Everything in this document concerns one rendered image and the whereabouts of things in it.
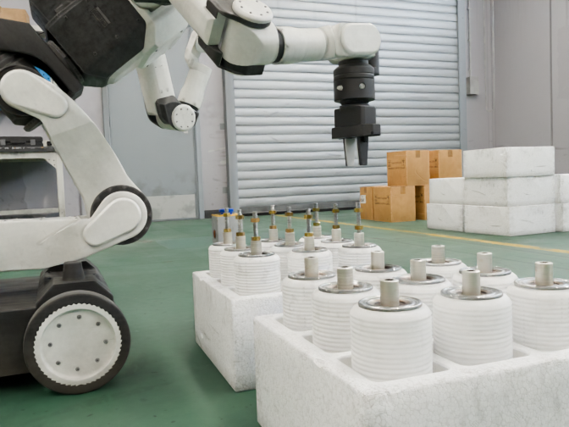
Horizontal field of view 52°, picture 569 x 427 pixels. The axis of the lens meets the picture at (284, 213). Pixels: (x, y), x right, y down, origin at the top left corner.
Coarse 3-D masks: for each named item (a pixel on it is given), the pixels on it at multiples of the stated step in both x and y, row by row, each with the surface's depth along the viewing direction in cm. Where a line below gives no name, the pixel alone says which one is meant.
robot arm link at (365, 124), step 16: (336, 80) 123; (352, 80) 121; (368, 80) 122; (336, 96) 124; (352, 96) 121; (368, 96) 122; (336, 112) 126; (352, 112) 123; (368, 112) 122; (336, 128) 126; (352, 128) 123; (368, 128) 121
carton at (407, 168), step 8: (392, 152) 509; (400, 152) 498; (408, 152) 491; (416, 152) 494; (424, 152) 498; (392, 160) 509; (400, 160) 499; (408, 160) 491; (416, 160) 494; (424, 160) 498; (392, 168) 510; (400, 168) 500; (408, 168) 492; (416, 168) 495; (424, 168) 498; (392, 176) 511; (400, 176) 500; (408, 176) 492; (416, 176) 495; (424, 176) 499; (392, 184) 512; (400, 184) 501; (408, 184) 492; (416, 184) 495; (424, 184) 499
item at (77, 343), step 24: (48, 312) 111; (72, 312) 114; (96, 312) 115; (120, 312) 116; (24, 336) 111; (48, 336) 112; (72, 336) 114; (96, 336) 116; (120, 336) 116; (48, 360) 113; (72, 360) 114; (96, 360) 116; (120, 360) 116; (48, 384) 112; (72, 384) 113; (96, 384) 115
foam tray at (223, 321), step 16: (208, 272) 146; (208, 288) 129; (224, 288) 122; (208, 304) 130; (224, 304) 115; (240, 304) 111; (256, 304) 112; (272, 304) 113; (208, 320) 131; (224, 320) 116; (240, 320) 111; (208, 336) 132; (224, 336) 117; (240, 336) 111; (208, 352) 133; (224, 352) 118; (240, 352) 111; (224, 368) 119; (240, 368) 112; (240, 384) 112
